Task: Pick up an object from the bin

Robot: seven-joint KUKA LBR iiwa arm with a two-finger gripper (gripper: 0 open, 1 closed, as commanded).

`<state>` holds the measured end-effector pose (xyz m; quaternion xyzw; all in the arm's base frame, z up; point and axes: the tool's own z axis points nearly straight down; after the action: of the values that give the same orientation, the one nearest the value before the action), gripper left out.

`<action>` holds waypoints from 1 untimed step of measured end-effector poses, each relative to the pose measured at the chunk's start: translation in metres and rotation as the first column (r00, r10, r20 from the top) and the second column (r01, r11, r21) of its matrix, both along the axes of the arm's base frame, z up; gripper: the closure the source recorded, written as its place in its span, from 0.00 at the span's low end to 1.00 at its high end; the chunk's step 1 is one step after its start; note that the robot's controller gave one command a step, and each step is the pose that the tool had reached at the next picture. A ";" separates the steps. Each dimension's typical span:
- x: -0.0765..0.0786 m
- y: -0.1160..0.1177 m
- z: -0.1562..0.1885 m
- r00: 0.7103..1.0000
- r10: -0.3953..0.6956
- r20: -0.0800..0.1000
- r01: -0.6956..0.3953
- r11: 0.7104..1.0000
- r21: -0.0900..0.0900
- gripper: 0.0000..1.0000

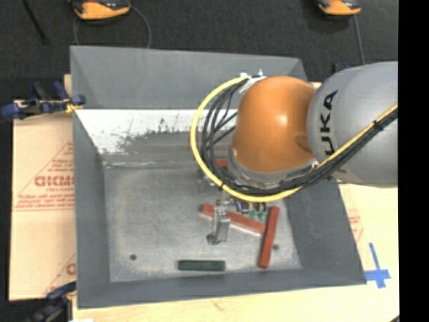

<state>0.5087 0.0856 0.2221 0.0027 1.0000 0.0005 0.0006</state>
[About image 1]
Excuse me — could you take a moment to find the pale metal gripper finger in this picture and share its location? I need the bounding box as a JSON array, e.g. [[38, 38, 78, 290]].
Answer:
[[219, 212, 232, 242], [210, 208, 223, 244]]

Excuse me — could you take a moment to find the dark green flat block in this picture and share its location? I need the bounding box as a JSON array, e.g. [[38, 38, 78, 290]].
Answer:
[[177, 259, 227, 272]]

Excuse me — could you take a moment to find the grey metal bin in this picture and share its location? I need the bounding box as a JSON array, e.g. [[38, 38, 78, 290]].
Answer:
[[69, 45, 367, 309]]

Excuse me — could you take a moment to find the brown cardboard board red print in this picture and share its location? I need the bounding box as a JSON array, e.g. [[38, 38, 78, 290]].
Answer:
[[8, 116, 78, 302]]

